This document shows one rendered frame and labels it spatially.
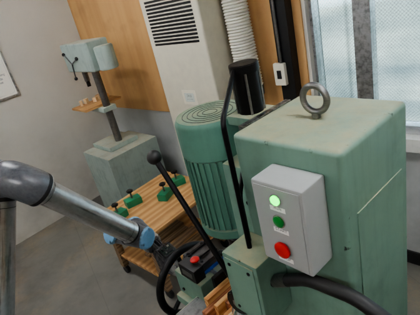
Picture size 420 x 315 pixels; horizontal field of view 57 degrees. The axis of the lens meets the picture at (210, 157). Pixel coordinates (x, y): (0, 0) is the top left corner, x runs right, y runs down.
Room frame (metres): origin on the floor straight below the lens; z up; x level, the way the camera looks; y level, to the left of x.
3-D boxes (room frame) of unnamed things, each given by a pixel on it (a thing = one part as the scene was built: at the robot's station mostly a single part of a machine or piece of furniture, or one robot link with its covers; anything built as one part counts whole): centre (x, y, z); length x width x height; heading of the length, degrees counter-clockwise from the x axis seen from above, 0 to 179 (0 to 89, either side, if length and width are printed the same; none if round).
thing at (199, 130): (0.86, -0.02, 1.35); 0.18 x 0.18 x 0.31
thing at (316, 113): (0.63, -0.20, 1.55); 0.06 x 0.02 x 0.07; 37
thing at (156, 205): (2.32, 0.42, 0.32); 0.66 x 0.57 x 0.64; 132
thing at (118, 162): (3.10, 0.71, 0.79); 0.62 x 0.48 x 1.58; 39
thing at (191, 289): (1.00, 0.11, 0.91); 0.15 x 0.14 x 0.09; 127
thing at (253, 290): (0.60, -0.03, 1.22); 0.09 x 0.08 x 0.15; 37
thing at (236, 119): (0.75, -0.11, 1.53); 0.08 x 0.08 x 0.17; 37
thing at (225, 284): (0.91, 0.03, 0.93); 0.20 x 0.02 x 0.07; 127
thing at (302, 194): (0.52, -0.11, 1.40); 0.10 x 0.06 x 0.16; 37
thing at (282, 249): (0.50, -0.08, 1.36); 0.03 x 0.01 x 0.03; 37
